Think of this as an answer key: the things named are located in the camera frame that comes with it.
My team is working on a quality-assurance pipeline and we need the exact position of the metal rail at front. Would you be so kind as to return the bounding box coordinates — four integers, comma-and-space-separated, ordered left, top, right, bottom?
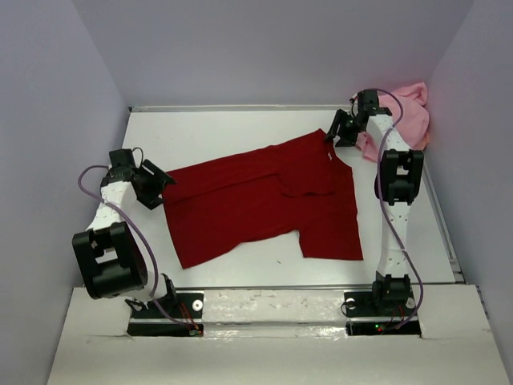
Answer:
177, 283, 372, 291

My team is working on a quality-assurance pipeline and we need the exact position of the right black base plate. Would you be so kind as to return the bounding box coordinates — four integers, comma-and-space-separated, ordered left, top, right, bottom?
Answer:
341, 290, 422, 337

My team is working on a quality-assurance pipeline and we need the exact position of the pink t shirt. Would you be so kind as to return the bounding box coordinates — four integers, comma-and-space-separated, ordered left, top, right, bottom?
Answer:
356, 82, 430, 162

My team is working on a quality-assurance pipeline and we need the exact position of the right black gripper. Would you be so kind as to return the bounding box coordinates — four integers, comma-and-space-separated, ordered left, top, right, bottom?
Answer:
324, 108, 365, 148

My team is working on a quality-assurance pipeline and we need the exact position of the red t shirt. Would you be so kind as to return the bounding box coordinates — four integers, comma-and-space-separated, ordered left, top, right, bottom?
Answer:
163, 129, 363, 269

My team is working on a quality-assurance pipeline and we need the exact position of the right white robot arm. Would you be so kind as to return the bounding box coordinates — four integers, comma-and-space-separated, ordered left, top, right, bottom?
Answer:
325, 88, 424, 322

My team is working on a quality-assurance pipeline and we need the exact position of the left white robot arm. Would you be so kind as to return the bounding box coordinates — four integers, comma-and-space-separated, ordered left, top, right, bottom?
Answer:
71, 148, 180, 319

